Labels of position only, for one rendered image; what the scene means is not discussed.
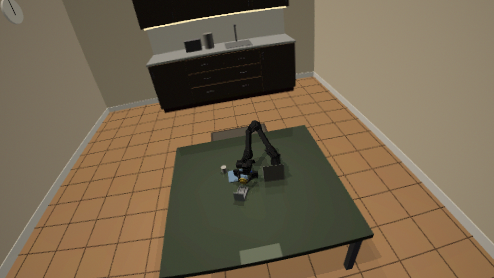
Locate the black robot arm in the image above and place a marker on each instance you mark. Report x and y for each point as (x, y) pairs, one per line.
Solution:
(245, 163)

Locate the light blue flat mat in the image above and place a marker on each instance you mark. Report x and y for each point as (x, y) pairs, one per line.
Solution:
(233, 178)

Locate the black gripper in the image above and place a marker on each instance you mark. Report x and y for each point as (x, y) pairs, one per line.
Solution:
(252, 175)

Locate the grey dish rack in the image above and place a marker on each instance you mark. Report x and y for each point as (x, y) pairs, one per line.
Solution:
(241, 193)

